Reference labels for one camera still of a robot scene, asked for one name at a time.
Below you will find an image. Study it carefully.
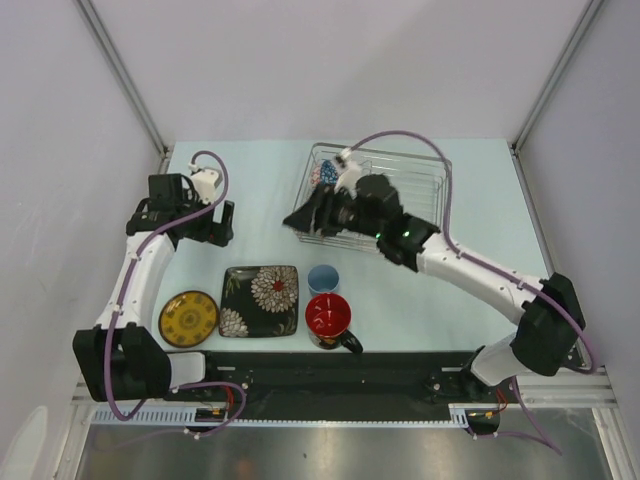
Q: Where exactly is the metal wire dish rack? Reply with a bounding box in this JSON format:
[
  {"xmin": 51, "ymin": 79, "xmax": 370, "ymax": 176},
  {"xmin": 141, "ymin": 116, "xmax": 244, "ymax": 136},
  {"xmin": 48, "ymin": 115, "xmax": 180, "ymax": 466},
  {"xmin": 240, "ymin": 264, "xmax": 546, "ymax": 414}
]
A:
[{"xmin": 293, "ymin": 142, "xmax": 449, "ymax": 253}]

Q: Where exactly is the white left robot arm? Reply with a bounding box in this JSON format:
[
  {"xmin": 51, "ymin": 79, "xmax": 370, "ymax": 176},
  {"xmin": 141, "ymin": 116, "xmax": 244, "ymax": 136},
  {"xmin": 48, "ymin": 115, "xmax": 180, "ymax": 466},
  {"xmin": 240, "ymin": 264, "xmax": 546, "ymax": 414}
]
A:
[{"xmin": 72, "ymin": 167, "xmax": 234, "ymax": 402}]

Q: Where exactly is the red black skull mug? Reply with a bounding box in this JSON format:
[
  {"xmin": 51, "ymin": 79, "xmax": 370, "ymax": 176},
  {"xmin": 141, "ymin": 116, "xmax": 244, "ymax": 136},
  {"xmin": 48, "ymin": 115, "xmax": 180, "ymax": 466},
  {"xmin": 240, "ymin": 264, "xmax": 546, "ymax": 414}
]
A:
[{"xmin": 305, "ymin": 293, "xmax": 364, "ymax": 354}]

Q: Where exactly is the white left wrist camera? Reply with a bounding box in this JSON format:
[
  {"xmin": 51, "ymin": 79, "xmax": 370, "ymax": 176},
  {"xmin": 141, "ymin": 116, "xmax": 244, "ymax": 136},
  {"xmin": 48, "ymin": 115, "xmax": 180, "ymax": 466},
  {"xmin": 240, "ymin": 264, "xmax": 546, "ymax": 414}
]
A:
[{"xmin": 189, "ymin": 164, "xmax": 222, "ymax": 205}]

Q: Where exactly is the blue triangle pattern bowl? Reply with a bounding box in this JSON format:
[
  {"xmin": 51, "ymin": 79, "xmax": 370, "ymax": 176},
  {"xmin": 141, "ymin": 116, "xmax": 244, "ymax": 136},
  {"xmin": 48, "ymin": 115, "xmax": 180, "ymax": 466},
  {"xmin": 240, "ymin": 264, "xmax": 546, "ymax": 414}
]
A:
[{"xmin": 309, "ymin": 160, "xmax": 338, "ymax": 188}]

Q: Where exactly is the black square floral plate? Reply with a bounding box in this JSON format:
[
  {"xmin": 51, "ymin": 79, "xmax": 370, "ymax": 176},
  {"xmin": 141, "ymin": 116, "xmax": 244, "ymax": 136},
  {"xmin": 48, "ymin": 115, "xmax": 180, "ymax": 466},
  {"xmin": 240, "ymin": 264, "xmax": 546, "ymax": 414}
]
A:
[{"xmin": 219, "ymin": 265, "xmax": 299, "ymax": 338}]

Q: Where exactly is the yellow round plate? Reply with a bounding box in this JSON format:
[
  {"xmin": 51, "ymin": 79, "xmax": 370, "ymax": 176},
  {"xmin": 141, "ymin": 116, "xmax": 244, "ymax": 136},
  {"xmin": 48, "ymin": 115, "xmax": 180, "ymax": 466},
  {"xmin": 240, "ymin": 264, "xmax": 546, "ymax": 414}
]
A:
[{"xmin": 158, "ymin": 290, "xmax": 219, "ymax": 349}]

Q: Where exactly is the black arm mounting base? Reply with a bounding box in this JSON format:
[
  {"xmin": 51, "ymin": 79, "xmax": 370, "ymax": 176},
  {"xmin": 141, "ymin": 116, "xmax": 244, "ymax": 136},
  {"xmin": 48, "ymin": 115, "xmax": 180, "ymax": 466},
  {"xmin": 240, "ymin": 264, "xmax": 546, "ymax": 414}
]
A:
[{"xmin": 164, "ymin": 349, "xmax": 521, "ymax": 422}]

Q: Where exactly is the white slotted cable duct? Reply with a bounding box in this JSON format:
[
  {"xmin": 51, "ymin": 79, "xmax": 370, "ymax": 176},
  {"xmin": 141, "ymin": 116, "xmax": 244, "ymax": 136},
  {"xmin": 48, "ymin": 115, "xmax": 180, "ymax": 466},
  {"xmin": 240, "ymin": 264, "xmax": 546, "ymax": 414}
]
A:
[{"xmin": 92, "ymin": 406, "xmax": 500, "ymax": 431}]

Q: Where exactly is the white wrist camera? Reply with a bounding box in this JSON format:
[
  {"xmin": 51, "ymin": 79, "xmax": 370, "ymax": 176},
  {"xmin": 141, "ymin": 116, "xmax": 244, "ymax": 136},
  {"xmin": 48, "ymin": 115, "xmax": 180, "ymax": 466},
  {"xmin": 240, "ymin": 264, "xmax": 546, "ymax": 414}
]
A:
[
  {"xmin": 189, "ymin": 164, "xmax": 222, "ymax": 205},
  {"xmin": 333, "ymin": 147, "xmax": 362, "ymax": 195}
]

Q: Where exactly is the light blue cup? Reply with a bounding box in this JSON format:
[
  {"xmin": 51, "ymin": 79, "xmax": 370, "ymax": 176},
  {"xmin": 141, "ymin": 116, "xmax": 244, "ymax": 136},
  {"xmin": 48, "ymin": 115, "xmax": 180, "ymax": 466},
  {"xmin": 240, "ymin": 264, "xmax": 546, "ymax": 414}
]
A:
[{"xmin": 307, "ymin": 264, "xmax": 340, "ymax": 297}]

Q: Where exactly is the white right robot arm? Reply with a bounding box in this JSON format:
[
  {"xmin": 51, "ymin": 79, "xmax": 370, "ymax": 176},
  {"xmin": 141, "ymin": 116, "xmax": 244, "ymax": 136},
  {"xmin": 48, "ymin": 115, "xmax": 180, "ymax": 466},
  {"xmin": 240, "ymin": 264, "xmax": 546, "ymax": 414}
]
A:
[{"xmin": 283, "ymin": 174, "xmax": 586, "ymax": 401}]

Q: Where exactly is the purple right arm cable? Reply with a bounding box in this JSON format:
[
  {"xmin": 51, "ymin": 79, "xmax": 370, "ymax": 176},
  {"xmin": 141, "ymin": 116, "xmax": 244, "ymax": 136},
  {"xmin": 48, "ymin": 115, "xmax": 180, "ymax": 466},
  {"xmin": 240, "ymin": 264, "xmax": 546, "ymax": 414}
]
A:
[{"xmin": 339, "ymin": 129, "xmax": 601, "ymax": 456}]

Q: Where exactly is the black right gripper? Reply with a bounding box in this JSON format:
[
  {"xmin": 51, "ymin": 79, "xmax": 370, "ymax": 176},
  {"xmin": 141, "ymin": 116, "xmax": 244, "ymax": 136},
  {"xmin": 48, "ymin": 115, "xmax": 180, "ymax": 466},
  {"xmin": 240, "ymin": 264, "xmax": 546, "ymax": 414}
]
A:
[{"xmin": 284, "ymin": 182, "xmax": 383, "ymax": 239}]

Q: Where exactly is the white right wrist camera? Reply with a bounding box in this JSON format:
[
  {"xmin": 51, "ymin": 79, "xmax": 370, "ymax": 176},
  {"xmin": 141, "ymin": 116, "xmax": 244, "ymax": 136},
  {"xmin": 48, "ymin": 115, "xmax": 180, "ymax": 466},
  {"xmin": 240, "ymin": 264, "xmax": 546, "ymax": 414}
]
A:
[{"xmin": 333, "ymin": 147, "xmax": 362, "ymax": 195}]

